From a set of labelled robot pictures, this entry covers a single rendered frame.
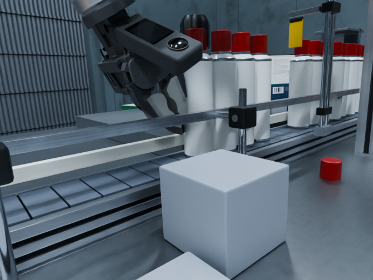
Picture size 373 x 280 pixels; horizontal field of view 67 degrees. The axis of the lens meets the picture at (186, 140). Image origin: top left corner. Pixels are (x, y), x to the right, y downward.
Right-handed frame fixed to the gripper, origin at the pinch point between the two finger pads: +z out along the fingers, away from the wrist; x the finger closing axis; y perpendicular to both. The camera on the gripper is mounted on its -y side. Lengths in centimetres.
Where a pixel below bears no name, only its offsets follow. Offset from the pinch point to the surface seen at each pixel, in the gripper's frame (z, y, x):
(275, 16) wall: 140, 294, -463
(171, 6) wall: 41, 406, -335
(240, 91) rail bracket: -3.2, -9.1, -5.6
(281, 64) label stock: 18, 16, -51
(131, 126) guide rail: -7.4, -3.9, 8.4
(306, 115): 20.2, -1.5, -30.5
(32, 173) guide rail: -7.9, 3.7, 19.9
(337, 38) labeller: 23, 10, -76
